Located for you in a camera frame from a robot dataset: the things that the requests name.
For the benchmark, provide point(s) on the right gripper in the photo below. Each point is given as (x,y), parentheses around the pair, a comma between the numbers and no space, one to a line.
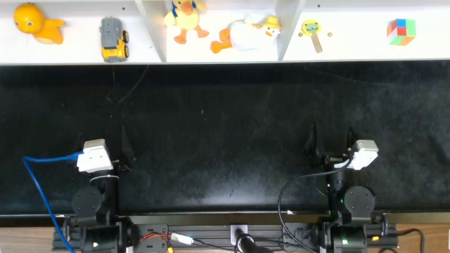
(332,161)

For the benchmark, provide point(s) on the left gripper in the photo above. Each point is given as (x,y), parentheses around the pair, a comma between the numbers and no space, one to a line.
(121,167)

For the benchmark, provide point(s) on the grey and yellow toy truck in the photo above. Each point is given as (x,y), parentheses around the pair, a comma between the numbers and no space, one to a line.
(112,31)

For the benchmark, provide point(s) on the yellow rattle drum toy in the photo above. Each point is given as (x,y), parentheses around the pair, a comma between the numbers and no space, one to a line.
(311,28)

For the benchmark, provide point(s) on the many-coloured puzzle cube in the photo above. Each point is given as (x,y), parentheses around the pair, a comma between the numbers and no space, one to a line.
(401,31)

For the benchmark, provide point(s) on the yellow rubber duck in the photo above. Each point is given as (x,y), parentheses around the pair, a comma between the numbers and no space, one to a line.
(30,19)

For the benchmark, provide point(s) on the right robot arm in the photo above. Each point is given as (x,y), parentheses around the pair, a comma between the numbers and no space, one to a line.
(355,204)

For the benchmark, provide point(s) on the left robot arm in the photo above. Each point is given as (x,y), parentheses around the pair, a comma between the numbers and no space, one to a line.
(102,204)

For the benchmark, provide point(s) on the white shelf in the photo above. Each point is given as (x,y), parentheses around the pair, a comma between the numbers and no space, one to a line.
(351,45)

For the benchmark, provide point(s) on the white plush duck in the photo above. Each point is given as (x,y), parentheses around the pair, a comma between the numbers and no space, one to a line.
(249,35)

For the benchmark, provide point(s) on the yellow plush duck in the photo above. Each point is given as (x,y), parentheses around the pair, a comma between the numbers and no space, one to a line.
(186,19)

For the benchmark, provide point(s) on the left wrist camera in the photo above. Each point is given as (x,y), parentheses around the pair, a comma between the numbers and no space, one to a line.
(93,156)

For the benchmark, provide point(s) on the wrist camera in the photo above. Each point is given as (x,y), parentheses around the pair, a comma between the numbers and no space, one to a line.
(93,156)
(362,154)

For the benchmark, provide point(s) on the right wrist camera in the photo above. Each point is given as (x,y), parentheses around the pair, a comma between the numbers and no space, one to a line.
(362,154)

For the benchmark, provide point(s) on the mounting rail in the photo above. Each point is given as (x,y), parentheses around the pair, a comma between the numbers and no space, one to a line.
(211,239)

